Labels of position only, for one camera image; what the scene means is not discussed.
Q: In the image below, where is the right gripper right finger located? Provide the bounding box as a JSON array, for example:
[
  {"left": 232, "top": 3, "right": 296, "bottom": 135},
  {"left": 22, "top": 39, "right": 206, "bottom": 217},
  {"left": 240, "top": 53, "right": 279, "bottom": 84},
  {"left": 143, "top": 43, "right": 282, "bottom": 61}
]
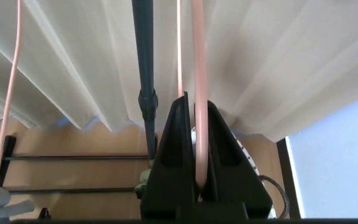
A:
[{"left": 201, "top": 100, "right": 273, "bottom": 219}]

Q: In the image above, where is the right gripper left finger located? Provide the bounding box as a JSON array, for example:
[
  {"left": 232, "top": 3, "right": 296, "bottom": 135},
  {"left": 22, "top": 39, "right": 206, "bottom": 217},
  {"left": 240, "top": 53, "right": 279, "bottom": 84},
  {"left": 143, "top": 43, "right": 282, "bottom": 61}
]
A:
[{"left": 139, "top": 91, "right": 198, "bottom": 219}]

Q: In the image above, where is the beige curtain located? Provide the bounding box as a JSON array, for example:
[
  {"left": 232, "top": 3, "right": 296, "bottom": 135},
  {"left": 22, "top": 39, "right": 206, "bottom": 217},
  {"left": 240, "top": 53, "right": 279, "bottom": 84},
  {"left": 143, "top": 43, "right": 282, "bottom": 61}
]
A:
[{"left": 0, "top": 0, "right": 358, "bottom": 143}]

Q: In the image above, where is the black clothes rack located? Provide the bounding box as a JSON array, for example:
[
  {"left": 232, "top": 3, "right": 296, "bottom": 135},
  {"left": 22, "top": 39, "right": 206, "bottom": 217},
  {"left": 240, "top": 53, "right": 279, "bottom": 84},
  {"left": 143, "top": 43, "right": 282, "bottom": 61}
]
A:
[{"left": 0, "top": 0, "right": 160, "bottom": 220}]

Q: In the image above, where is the green long-sleeved shirt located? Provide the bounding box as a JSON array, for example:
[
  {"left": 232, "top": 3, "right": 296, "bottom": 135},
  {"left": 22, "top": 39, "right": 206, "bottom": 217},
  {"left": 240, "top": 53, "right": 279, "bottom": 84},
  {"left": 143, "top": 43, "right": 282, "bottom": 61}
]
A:
[{"left": 134, "top": 167, "right": 152, "bottom": 200}]

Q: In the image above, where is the pink clothes hanger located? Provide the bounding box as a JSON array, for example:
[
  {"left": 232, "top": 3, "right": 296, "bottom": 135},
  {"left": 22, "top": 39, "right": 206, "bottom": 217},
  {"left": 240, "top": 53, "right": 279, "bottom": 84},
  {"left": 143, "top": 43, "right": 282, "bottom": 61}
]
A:
[
  {"left": 175, "top": 0, "right": 210, "bottom": 191},
  {"left": 0, "top": 0, "right": 24, "bottom": 224}
]

